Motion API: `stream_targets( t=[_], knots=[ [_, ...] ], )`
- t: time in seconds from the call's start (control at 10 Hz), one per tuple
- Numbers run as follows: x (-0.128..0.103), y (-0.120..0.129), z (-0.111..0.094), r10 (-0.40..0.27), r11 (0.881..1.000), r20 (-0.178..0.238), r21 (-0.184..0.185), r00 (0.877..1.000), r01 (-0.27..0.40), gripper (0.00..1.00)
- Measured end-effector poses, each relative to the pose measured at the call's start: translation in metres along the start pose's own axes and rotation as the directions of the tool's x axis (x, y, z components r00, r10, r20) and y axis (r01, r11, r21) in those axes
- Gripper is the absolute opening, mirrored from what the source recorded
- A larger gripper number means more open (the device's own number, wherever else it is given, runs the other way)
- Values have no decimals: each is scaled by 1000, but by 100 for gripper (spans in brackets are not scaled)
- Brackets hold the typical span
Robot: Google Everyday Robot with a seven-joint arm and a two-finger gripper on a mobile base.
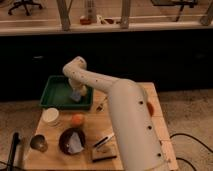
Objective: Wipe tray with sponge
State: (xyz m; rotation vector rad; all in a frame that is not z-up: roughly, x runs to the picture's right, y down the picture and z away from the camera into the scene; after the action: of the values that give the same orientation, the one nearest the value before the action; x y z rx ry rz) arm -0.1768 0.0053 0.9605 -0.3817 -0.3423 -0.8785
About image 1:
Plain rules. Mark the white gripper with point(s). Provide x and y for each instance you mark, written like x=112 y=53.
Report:
x=78 y=87

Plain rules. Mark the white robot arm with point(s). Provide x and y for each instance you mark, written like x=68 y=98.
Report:
x=137 y=140

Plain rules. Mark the green plastic tray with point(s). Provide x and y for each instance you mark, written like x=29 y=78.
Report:
x=57 y=94

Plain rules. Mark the orange fruit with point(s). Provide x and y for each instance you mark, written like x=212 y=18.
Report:
x=77 y=120

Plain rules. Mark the dark brown bowl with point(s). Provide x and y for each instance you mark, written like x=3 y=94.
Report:
x=64 y=138

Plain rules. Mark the white crumpled cloth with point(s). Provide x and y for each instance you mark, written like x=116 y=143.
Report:
x=74 y=144

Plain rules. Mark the red object on floor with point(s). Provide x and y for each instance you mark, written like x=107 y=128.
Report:
x=85 y=21

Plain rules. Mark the small metal cup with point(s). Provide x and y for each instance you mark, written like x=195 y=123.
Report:
x=38 y=142

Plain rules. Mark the brown rectangular block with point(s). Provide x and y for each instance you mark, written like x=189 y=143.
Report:
x=104 y=152

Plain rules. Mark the orange bowl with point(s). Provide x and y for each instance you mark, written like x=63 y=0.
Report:
x=150 y=108

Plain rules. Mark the black pole stand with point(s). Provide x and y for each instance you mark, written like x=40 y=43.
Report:
x=15 y=142

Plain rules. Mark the black office chair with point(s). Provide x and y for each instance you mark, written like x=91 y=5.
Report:
x=24 y=3

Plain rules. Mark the black handled knife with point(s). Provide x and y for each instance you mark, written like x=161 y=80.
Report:
x=103 y=140

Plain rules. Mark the grey metal frame leg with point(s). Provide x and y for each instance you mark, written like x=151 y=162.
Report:
x=64 y=15

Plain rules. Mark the grey metal frame post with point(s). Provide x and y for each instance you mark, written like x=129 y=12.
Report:
x=125 y=13

